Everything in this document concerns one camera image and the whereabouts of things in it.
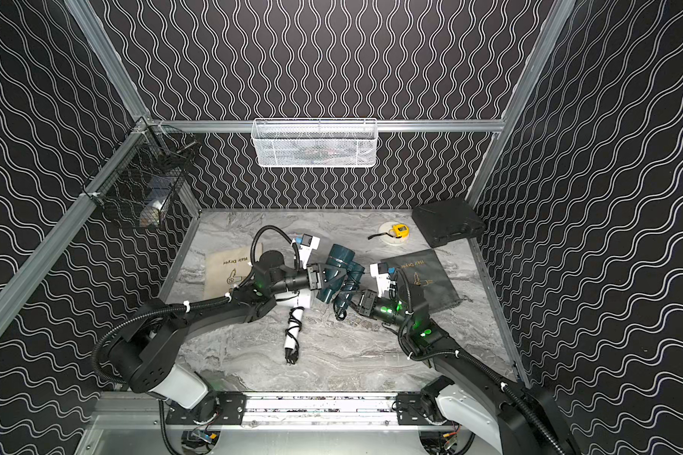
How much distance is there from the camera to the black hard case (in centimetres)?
109

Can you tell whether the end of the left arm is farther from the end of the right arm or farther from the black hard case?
the black hard case

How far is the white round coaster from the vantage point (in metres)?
1.12

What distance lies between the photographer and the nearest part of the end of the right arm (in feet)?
2.21
